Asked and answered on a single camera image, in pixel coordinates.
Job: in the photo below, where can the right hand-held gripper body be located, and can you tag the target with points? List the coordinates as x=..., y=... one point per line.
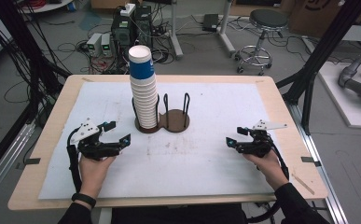
x=259, y=143

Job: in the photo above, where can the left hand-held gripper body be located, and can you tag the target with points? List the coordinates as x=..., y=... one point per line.
x=89, y=146

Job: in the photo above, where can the stack of paper cups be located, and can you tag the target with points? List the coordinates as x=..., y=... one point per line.
x=144, y=93

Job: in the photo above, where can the brown cup holder rack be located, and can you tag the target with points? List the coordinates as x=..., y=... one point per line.
x=175, y=119

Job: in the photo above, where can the person's left hand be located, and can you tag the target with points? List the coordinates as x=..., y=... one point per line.
x=94, y=174

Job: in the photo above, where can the person's right hand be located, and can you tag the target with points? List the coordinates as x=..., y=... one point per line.
x=270, y=169

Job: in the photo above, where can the wooden table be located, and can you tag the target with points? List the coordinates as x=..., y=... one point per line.
x=293, y=149

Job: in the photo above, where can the white foam mat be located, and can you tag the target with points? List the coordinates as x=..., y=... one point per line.
x=184, y=161

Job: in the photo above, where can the black wristband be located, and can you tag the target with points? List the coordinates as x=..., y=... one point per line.
x=83, y=199

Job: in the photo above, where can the black tape piece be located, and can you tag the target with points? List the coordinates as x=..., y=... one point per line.
x=32, y=161
x=310, y=160

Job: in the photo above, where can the grey power supply unit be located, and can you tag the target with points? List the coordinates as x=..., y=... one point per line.
x=106, y=45
x=94, y=43

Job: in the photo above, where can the white platform board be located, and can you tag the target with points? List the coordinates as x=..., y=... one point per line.
x=340, y=105

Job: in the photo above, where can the person's dark clothing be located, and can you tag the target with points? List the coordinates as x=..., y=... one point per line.
x=178, y=216

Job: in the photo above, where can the black computer tower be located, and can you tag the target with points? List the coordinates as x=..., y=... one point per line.
x=123, y=31

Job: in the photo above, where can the white desk leg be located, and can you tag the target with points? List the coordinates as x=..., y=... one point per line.
x=226, y=31
x=175, y=34

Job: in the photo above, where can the black round stool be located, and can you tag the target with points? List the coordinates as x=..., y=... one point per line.
x=266, y=20

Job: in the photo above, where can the black box on floor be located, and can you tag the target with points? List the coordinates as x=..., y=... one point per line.
x=210, y=22

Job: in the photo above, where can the white power strip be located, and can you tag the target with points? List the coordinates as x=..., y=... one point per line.
x=127, y=10

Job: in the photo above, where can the cardboard box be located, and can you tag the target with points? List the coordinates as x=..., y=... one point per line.
x=318, y=18

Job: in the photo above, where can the aluminium rail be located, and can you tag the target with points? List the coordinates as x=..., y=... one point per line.
x=318, y=155
x=4, y=161

